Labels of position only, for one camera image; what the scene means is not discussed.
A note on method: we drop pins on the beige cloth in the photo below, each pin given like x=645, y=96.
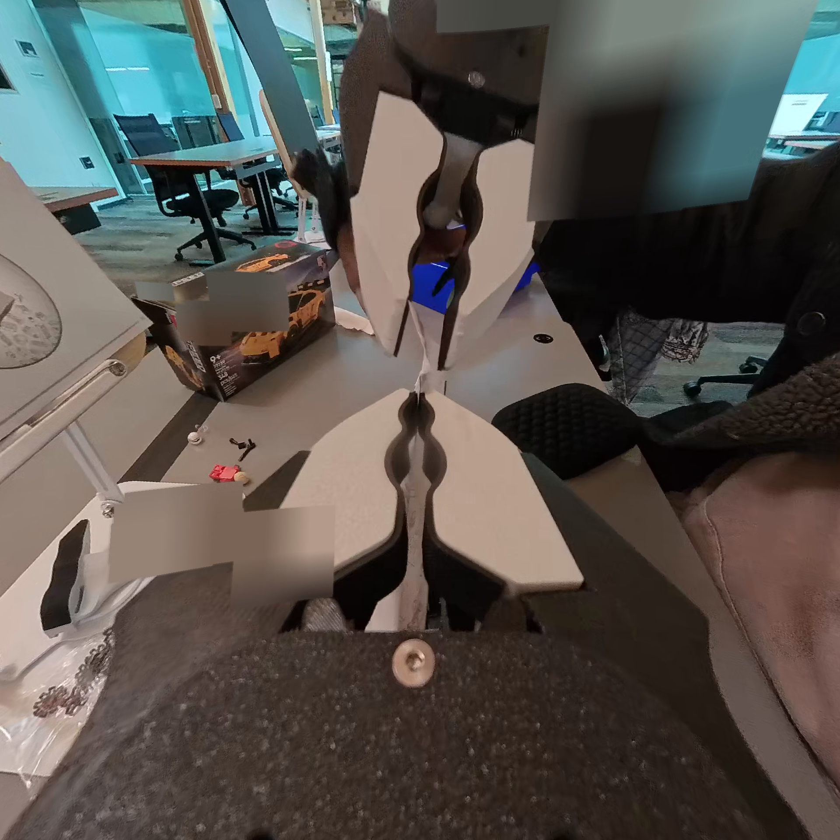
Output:
x=774, y=577

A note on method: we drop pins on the patterned cloth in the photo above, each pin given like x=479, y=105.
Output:
x=649, y=348

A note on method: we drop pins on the clear bag of black parts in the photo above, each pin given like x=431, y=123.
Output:
x=59, y=702

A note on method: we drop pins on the wooden office table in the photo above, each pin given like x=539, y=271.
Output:
x=197, y=154

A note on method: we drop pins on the small black pin piece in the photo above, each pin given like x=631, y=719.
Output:
x=247, y=450

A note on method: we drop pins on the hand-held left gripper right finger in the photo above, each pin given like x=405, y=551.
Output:
x=492, y=505

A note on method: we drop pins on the small white ball piece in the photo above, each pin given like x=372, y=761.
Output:
x=195, y=436

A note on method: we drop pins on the blue plastic bin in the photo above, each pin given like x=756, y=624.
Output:
x=433, y=285

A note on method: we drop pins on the black office chair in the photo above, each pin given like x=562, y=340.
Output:
x=177, y=184

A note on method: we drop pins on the person's right hand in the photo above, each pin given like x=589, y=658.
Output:
x=351, y=262

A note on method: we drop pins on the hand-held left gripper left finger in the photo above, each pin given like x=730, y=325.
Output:
x=354, y=479

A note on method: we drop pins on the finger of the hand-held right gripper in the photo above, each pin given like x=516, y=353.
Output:
x=387, y=216
x=502, y=236

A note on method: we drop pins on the grey desk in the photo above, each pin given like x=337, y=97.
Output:
x=367, y=374

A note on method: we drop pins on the black fleece jacket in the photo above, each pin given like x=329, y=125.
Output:
x=722, y=262

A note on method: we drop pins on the wooden white book stand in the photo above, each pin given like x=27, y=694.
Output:
x=39, y=407

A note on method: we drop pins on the black toy set box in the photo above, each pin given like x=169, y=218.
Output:
x=243, y=328

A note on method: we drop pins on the black office chair base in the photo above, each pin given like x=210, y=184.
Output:
x=728, y=377

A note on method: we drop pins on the red toy piece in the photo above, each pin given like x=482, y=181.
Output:
x=223, y=472

